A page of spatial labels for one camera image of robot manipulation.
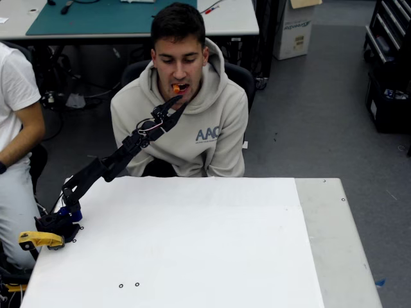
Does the black storage bin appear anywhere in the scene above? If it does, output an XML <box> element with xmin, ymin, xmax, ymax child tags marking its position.
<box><xmin>365</xmin><ymin>70</ymin><xmax>411</xmax><ymax>134</ymax></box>

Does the man in beige hoodie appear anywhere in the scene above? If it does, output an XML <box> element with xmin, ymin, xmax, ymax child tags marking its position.
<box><xmin>110</xmin><ymin>2</ymin><xmax>250</xmax><ymax>178</ymax></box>

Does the white workshop desk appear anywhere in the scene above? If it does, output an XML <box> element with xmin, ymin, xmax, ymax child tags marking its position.
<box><xmin>0</xmin><ymin>0</ymin><xmax>260</xmax><ymax>46</ymax></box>

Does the bare person forearm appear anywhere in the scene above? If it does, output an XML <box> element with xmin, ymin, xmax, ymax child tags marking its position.
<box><xmin>0</xmin><ymin>126</ymin><xmax>46</xmax><ymax>167</ymax></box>

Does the white cardboard box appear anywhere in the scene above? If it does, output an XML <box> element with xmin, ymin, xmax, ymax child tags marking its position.
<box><xmin>272</xmin><ymin>0</ymin><xmax>323</xmax><ymax>61</ymax></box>

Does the white paper bag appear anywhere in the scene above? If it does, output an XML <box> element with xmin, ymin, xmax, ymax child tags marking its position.
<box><xmin>66</xmin><ymin>92</ymin><xmax>87</xmax><ymax>109</ymax></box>

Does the teal cutting mat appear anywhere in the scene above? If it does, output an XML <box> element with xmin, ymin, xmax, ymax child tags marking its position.
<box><xmin>25</xmin><ymin>0</ymin><xmax>198</xmax><ymax>36</ymax></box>

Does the person in white clothes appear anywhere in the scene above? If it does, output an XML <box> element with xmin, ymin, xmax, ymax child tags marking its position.
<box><xmin>0</xmin><ymin>41</ymin><xmax>46</xmax><ymax>270</ymax></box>

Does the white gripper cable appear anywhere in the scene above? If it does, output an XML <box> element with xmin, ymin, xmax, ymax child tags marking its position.
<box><xmin>136</xmin><ymin>123</ymin><xmax>161</xmax><ymax>135</ymax></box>

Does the black wheeled rack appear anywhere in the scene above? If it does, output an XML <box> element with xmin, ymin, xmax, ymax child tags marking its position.
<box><xmin>252</xmin><ymin>0</ymin><xmax>288</xmax><ymax>90</ymax></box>

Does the white table cover sheet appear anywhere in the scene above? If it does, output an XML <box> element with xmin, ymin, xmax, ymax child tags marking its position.
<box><xmin>19</xmin><ymin>175</ymin><xmax>325</xmax><ymax>308</ymax></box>

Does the yellow bar clamp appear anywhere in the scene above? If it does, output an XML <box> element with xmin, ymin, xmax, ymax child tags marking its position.
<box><xmin>17</xmin><ymin>230</ymin><xmax>66</xmax><ymax>251</ymax></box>

